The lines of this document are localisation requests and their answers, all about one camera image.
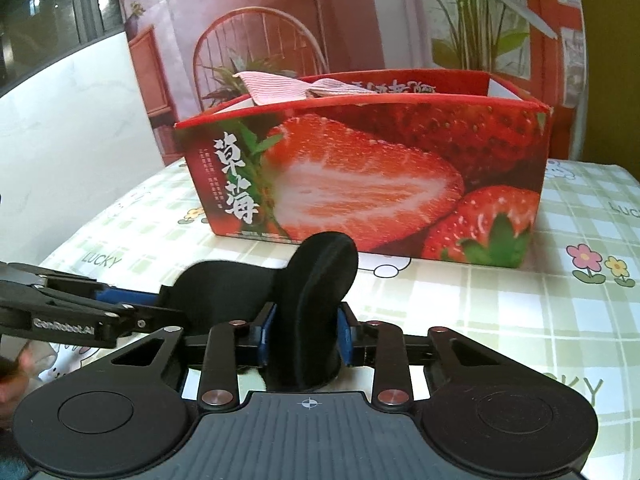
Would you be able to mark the person's left hand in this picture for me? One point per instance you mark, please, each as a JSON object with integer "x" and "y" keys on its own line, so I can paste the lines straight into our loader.
{"x": 17, "y": 375}

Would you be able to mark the dark glass window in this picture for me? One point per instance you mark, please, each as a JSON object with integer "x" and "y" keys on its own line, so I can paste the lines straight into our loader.
{"x": 45, "y": 15}

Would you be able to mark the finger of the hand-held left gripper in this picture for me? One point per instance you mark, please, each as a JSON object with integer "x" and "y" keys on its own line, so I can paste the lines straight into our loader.
{"x": 130, "y": 297}
{"x": 160, "y": 319}

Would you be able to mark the printed room scene wall tapestry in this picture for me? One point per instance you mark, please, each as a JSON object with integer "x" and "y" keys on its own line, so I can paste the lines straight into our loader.
{"x": 350, "y": 20}

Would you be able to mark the red strawberry print cardboard box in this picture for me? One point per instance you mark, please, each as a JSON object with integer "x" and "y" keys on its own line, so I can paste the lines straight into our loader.
{"x": 375, "y": 170}

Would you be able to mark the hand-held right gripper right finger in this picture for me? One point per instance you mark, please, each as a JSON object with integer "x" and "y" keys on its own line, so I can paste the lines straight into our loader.
{"x": 346, "y": 335}

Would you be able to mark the green checked cartoon tablecloth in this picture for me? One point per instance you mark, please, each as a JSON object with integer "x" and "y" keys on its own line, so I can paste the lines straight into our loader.
{"x": 500, "y": 320}

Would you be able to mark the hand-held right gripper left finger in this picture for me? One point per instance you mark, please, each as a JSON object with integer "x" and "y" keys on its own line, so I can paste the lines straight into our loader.
{"x": 267, "y": 332}

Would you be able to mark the pink striped cloth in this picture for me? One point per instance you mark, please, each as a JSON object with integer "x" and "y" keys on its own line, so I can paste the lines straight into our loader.
{"x": 280, "y": 87}

